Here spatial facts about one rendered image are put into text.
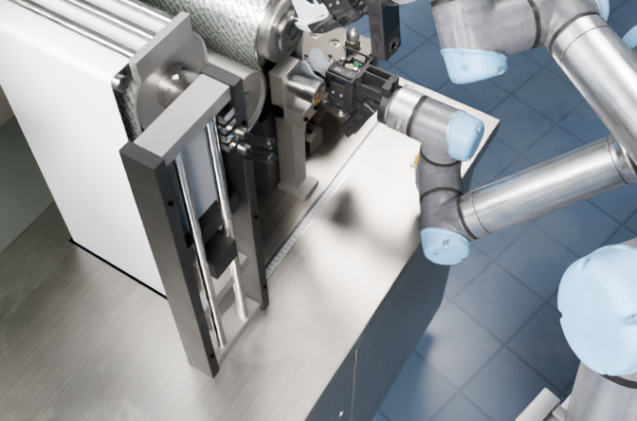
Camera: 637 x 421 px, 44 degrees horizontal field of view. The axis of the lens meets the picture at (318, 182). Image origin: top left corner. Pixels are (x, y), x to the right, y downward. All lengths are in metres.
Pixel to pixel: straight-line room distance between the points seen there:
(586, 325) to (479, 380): 1.50
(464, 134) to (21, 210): 0.78
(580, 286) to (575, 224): 1.84
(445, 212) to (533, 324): 1.19
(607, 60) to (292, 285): 0.66
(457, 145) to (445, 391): 1.13
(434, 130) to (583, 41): 0.35
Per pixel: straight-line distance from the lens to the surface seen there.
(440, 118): 1.28
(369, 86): 1.31
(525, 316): 2.43
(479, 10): 0.99
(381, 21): 1.11
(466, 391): 2.29
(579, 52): 1.00
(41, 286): 1.45
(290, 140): 1.36
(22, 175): 1.45
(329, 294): 1.36
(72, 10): 1.05
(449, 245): 1.25
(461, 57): 0.99
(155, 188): 0.87
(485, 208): 1.24
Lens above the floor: 2.09
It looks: 53 degrees down
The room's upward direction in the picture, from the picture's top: 1 degrees counter-clockwise
